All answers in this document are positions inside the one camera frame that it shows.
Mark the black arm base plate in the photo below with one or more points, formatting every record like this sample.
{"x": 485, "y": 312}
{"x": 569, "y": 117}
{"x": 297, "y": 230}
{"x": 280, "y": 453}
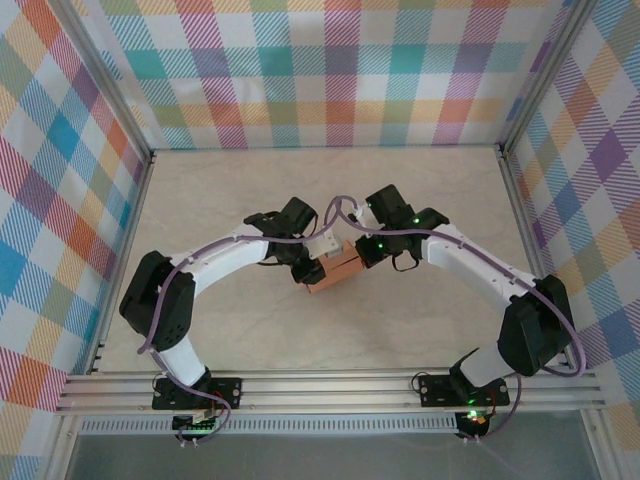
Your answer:
{"x": 435, "y": 392}
{"x": 230, "y": 392}

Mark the orange paper box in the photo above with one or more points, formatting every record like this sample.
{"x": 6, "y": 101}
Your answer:
{"x": 340, "y": 272}

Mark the aluminium frame post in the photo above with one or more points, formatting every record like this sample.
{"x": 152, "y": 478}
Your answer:
{"x": 107, "y": 85}
{"x": 545, "y": 75}

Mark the aluminium mounting rail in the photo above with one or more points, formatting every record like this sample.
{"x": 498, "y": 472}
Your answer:
{"x": 325, "y": 392}

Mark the black round controller with LED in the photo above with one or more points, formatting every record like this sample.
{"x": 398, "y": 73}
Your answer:
{"x": 472, "y": 420}

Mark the aluminium frame leg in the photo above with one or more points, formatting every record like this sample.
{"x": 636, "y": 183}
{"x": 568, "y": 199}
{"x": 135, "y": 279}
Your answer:
{"x": 601, "y": 450}
{"x": 60, "y": 450}

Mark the green circuit board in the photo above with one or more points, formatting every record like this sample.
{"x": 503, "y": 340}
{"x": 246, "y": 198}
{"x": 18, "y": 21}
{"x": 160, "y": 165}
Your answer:
{"x": 197, "y": 425}

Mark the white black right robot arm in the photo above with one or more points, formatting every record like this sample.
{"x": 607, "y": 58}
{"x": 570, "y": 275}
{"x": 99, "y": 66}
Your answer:
{"x": 465, "y": 260}

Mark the aluminium side rail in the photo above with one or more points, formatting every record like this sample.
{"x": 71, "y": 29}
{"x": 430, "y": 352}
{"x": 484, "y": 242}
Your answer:
{"x": 122, "y": 260}
{"x": 516, "y": 200}

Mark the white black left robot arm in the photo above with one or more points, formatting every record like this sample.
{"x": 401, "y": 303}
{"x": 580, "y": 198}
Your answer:
{"x": 225, "y": 257}

